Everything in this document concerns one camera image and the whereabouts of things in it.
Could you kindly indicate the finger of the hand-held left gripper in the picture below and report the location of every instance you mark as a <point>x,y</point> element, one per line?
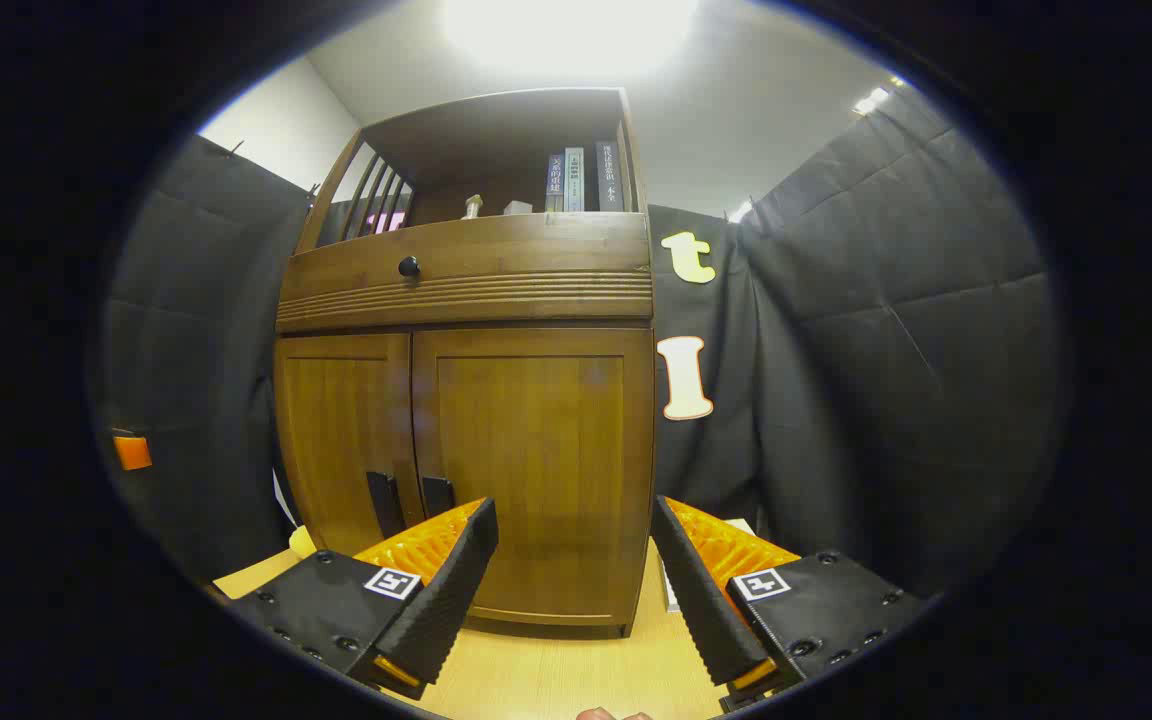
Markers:
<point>132,452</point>

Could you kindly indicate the black backdrop cloth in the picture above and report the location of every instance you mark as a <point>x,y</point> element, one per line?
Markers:
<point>886,350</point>

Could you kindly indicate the large ceiling light panel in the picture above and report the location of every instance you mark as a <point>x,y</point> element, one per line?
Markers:
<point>571,30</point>

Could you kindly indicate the dark blue book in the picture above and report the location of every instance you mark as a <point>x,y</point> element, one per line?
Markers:
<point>555,182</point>

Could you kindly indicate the dark round drawer knob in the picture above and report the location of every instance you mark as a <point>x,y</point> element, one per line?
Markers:
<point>408,267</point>

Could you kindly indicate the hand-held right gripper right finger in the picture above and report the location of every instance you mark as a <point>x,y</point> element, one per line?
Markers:
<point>696,590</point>

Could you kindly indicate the wooden cabinet door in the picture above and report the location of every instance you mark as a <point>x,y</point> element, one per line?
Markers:
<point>341,440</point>
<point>536,440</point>

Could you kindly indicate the wooden double-door shoe cabinet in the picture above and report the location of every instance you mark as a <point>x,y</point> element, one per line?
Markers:
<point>476,295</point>

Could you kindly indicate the small pump bottle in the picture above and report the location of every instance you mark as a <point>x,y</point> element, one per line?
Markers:
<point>473,206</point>

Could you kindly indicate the wooden cabinet drawer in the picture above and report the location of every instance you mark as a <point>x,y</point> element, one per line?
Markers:
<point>516,265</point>

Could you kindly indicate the small ceiling light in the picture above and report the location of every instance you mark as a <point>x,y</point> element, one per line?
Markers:
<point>873,100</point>

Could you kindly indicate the white cardboard box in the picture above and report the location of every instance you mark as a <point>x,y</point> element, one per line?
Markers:
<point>669,592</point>

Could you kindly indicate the small white box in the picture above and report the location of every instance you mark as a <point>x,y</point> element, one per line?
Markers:
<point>517,207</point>

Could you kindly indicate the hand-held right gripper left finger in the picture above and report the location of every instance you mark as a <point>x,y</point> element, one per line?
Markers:
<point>451,590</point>

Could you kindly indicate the grey spine book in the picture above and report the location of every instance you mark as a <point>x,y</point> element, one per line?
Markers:
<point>574,180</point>

